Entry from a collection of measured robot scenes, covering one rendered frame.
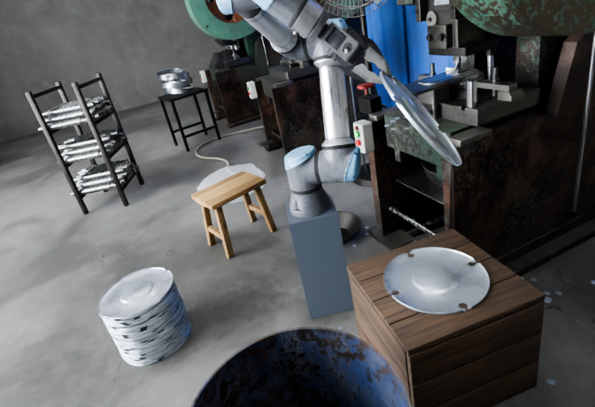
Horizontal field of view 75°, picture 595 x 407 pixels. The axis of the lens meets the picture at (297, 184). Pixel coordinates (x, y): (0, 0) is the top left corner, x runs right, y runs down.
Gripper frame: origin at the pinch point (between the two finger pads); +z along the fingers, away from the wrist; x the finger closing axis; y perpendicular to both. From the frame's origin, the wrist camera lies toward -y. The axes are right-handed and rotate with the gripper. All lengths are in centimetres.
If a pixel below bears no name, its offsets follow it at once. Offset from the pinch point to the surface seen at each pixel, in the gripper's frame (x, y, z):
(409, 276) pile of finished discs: 41, 0, 43
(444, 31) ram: -25, 53, 24
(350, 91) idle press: 22, 214, 50
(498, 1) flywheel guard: -29.5, 9.9, 14.4
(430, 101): -3, 52, 36
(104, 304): 127, 27, -27
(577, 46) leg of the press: -46, 46, 63
